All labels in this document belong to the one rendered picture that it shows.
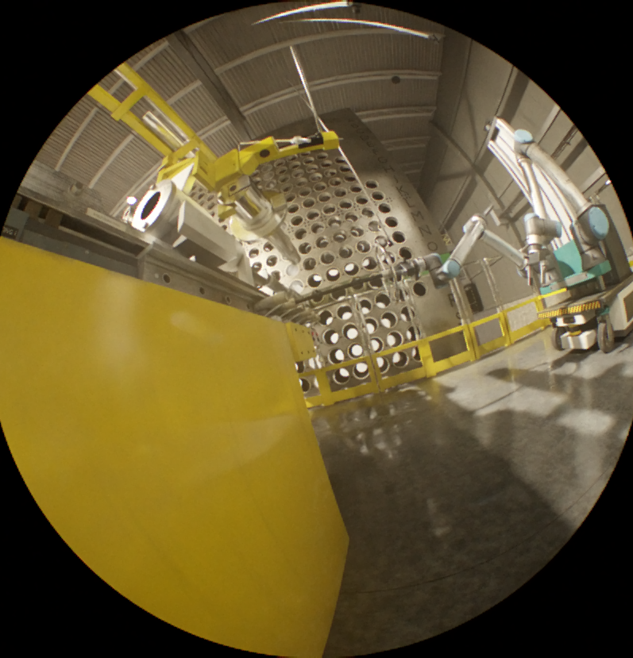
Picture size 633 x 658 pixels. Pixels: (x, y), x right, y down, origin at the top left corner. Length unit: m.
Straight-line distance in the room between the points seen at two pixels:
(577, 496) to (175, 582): 0.70
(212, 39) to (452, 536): 9.47
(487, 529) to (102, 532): 0.62
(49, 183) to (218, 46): 8.32
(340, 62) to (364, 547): 10.08
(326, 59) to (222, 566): 9.63
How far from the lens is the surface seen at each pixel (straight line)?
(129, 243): 0.78
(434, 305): 3.18
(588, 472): 0.76
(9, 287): 0.16
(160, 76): 9.30
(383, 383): 2.18
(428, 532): 0.63
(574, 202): 1.48
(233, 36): 8.95
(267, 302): 1.18
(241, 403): 0.25
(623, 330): 1.69
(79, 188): 0.84
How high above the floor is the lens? 0.49
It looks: 8 degrees up
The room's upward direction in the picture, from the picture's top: 15 degrees counter-clockwise
